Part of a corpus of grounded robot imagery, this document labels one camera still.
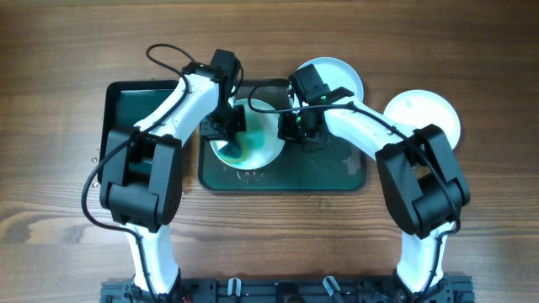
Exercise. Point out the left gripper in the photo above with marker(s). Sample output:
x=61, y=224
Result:
x=225, y=126

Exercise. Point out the small black water tray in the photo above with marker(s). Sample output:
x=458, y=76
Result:
x=122, y=105

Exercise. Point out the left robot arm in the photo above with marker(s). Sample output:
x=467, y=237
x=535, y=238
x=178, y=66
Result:
x=145, y=216

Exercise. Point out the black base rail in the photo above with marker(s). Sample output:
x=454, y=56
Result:
x=451, y=289

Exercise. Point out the green yellow sponge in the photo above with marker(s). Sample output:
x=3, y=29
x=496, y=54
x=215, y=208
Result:
x=238, y=149

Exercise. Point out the large grey serving tray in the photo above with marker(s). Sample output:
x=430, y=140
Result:
x=336, y=166

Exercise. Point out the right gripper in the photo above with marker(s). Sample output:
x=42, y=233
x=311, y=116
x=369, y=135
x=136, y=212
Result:
x=297, y=129

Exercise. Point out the white plate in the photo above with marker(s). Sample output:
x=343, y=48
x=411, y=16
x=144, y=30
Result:
x=337, y=73
x=260, y=142
x=419, y=108

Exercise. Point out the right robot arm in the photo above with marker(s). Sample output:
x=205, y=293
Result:
x=412, y=143

